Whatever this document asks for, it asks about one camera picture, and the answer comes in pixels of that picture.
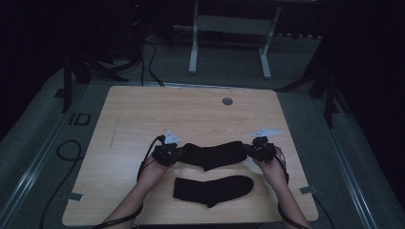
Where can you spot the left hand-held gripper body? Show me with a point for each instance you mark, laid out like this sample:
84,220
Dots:
165,154

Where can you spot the person's right hand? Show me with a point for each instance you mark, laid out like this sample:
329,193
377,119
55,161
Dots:
275,173

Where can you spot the grey table grommet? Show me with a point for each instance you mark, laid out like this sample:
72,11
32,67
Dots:
227,101

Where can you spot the person's left hand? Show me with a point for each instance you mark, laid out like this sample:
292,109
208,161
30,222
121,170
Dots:
153,173

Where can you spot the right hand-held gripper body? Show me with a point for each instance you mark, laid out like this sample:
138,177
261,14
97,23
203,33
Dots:
263,151

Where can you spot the white metal table frame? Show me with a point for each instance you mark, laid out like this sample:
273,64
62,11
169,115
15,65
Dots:
234,25

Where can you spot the metal floor rail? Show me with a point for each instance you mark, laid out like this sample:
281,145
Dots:
350,171
28,175

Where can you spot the black metal stand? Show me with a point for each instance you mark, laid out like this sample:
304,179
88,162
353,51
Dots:
67,89
329,101

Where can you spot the grey tape piece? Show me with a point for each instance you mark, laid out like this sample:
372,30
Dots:
308,190
75,197

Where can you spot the black sock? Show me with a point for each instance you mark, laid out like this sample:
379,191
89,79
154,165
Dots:
213,191
213,156

